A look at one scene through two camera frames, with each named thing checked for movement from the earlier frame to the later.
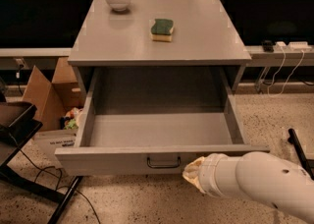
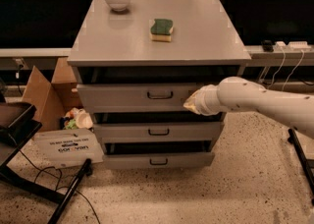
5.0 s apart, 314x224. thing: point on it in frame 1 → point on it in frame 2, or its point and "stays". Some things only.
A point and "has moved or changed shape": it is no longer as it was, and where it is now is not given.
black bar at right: (293, 140) stays
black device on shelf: (268, 46) stays
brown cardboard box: (52, 99) stays
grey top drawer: (153, 121) has moved or changed shape
